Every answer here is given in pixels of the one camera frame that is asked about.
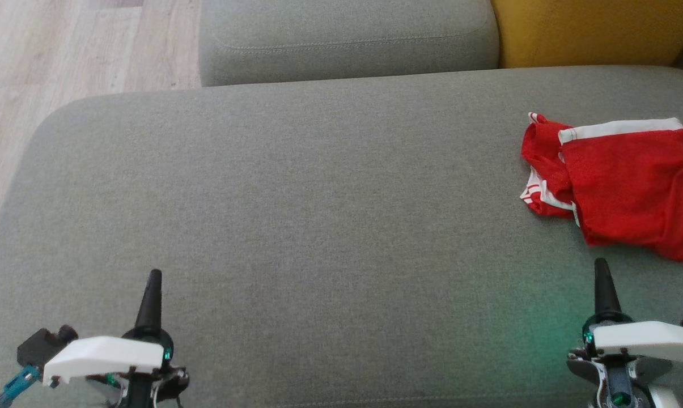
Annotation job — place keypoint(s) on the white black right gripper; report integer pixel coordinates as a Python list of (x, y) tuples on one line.
[(641, 340)]

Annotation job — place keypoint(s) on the red shorts with white stripe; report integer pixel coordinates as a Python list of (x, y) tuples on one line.
[(636, 187)]

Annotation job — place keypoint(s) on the yellow cushion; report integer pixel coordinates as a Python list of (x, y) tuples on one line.
[(590, 28)]

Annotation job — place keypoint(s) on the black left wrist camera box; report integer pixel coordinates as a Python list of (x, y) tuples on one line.
[(41, 345)]

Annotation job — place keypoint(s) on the red Bulls basketball jersey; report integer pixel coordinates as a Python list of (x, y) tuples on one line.
[(542, 164)]

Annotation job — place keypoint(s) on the grey sofa seat cushion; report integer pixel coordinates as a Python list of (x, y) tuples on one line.
[(318, 226)]

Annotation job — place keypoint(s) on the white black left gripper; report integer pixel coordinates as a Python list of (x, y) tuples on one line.
[(103, 354)]

